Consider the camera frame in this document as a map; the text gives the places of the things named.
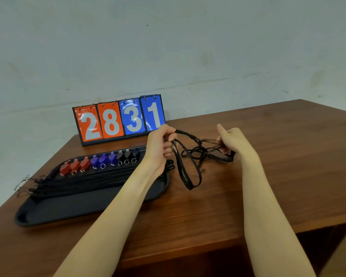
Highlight person's right hand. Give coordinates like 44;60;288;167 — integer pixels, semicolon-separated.
216;123;259;162

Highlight person's left hand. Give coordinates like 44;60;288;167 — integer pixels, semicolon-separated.
142;123;178;177

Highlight tangle of black lanyards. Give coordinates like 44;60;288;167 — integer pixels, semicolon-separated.
168;129;236;191

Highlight straightened black lanyards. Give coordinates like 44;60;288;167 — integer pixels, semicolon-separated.
13;159;176;200

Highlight black plastic tray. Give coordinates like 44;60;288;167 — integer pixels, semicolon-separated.
13;145;172;228

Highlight wooden desk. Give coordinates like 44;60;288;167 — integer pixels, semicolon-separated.
112;244;255;277

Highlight person's left forearm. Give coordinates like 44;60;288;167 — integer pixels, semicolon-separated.
53;160;163;277

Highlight person's right forearm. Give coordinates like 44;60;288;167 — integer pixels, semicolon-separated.
238;153;317;277

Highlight orange and blue flip scoreboard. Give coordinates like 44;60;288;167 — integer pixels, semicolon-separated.
72;94;166;147

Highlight carved light wooden panel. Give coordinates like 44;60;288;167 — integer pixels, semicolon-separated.
319;220;346;277

